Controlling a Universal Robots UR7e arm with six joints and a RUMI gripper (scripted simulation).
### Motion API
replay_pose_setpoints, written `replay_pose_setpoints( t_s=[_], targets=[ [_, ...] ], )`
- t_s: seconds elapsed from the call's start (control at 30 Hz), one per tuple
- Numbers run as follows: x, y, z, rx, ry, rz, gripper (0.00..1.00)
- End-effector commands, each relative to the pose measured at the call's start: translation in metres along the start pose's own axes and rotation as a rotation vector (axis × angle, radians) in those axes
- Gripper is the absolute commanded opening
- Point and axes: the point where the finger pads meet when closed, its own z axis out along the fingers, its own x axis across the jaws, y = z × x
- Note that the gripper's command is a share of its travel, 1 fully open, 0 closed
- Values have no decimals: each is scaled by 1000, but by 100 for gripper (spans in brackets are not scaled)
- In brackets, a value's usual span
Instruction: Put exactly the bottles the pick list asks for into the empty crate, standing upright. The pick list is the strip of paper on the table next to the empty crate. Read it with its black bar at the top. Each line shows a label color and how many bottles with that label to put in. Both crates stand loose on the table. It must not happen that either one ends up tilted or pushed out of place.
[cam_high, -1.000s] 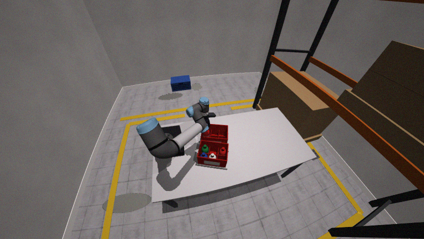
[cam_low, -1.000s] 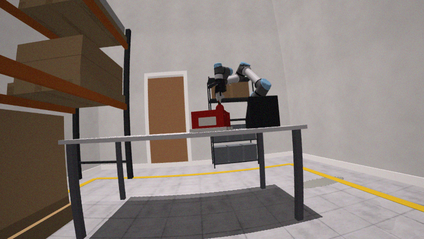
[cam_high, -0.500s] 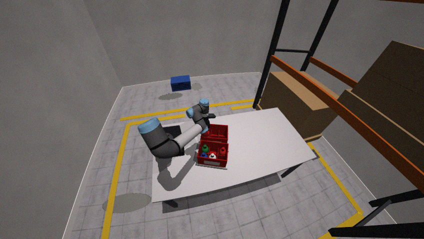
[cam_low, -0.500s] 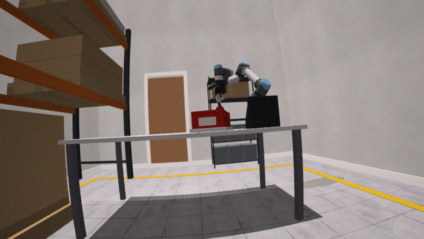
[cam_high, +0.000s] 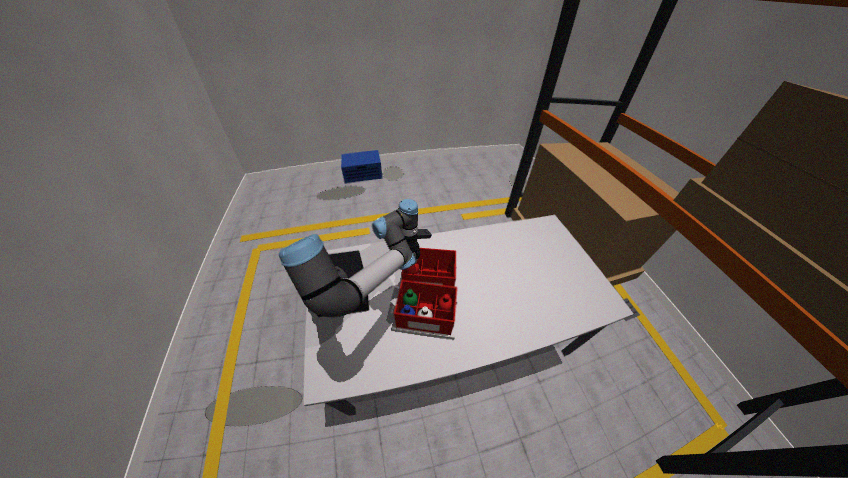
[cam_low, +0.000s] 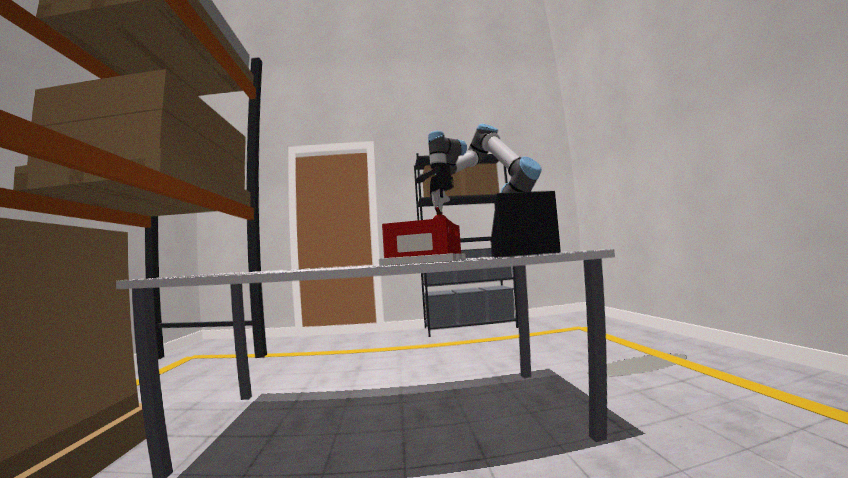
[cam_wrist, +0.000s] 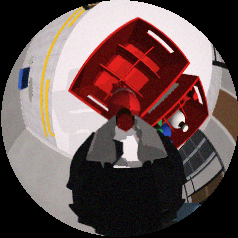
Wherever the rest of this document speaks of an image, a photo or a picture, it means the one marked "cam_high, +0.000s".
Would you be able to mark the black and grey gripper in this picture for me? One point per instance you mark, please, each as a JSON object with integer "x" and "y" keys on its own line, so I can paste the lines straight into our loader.
{"x": 414, "y": 246}

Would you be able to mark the red crate with dividers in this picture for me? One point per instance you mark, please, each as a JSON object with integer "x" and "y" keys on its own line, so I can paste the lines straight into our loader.
{"x": 428, "y": 297}
{"x": 428, "y": 260}

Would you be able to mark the green bottle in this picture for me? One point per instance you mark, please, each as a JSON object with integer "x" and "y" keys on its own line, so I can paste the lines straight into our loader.
{"x": 411, "y": 299}

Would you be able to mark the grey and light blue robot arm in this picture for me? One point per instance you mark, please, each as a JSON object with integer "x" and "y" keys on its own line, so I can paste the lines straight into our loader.
{"x": 312, "y": 271}

